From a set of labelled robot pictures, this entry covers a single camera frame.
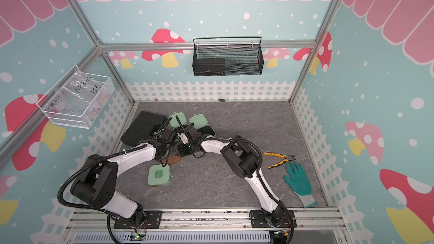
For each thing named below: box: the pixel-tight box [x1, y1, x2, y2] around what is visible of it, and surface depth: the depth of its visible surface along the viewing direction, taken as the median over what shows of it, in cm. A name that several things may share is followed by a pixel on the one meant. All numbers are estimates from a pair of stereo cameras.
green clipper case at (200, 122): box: [188, 114, 216, 137], surface depth 111 cm
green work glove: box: [283, 161, 318, 208], surface depth 87 cm
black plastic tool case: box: [120, 110, 168, 147], surface depth 102 cm
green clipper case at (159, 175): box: [147, 163, 171, 186], surface depth 87 cm
